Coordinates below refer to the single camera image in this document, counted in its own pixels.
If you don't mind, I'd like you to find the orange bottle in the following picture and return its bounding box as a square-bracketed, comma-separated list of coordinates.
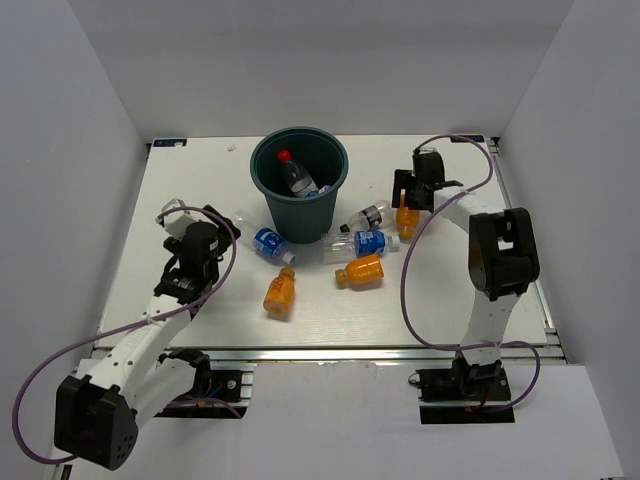
[335, 254, 384, 288]
[395, 194, 421, 242]
[263, 268, 295, 317]

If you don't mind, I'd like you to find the red cap clear bottle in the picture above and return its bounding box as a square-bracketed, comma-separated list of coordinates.
[277, 150, 319, 198]

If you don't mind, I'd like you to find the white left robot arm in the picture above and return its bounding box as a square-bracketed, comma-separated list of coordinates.
[54, 200, 241, 470]

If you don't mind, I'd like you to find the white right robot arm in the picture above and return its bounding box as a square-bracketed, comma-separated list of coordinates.
[392, 148, 540, 399]

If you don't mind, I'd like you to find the dark teal plastic bin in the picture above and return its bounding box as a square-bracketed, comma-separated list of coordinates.
[249, 126, 349, 244]

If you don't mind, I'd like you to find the black logo sticker right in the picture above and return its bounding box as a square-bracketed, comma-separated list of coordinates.
[449, 134, 485, 144]

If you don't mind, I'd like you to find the black logo sticker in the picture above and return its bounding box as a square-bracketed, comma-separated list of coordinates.
[449, 134, 485, 144]
[152, 138, 187, 148]

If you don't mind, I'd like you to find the black cap clear bottle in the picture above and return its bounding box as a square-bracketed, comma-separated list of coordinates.
[339, 200, 394, 233]

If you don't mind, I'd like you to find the orange bottle front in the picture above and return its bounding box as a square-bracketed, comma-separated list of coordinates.
[263, 268, 295, 317]

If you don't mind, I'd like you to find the black logo sticker left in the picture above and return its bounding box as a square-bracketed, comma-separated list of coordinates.
[152, 138, 187, 148]

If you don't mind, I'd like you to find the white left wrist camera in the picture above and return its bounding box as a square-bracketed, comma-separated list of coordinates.
[155, 198, 199, 241]

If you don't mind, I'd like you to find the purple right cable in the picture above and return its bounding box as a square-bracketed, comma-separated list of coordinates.
[399, 133, 542, 414]

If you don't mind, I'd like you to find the purple cable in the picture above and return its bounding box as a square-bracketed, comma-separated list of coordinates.
[10, 205, 244, 464]
[399, 133, 542, 414]

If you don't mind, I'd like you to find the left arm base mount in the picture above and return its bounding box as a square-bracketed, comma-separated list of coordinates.
[156, 349, 251, 419]

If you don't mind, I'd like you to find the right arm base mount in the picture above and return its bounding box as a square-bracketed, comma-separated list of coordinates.
[408, 368, 515, 425]

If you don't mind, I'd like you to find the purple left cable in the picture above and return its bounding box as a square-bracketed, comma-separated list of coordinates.
[10, 205, 244, 464]

